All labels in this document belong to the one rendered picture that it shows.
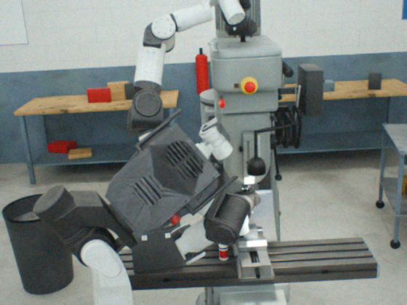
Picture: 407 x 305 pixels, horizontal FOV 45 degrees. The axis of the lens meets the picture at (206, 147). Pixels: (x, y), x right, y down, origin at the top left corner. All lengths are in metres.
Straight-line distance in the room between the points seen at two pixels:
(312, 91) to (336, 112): 4.32
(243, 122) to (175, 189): 0.64
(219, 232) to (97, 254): 0.37
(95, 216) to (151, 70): 0.50
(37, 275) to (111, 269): 2.35
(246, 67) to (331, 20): 4.64
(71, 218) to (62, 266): 2.42
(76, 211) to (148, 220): 0.21
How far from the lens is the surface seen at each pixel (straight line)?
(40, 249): 3.78
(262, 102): 1.92
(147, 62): 1.64
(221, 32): 2.18
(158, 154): 1.42
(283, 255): 2.31
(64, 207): 1.50
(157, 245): 2.18
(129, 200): 1.45
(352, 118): 6.67
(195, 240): 1.68
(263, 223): 2.56
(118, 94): 5.89
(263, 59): 1.79
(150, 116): 1.54
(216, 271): 2.21
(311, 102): 2.29
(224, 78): 1.80
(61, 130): 6.68
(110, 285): 1.61
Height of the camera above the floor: 2.11
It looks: 18 degrees down
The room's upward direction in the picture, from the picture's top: 3 degrees counter-clockwise
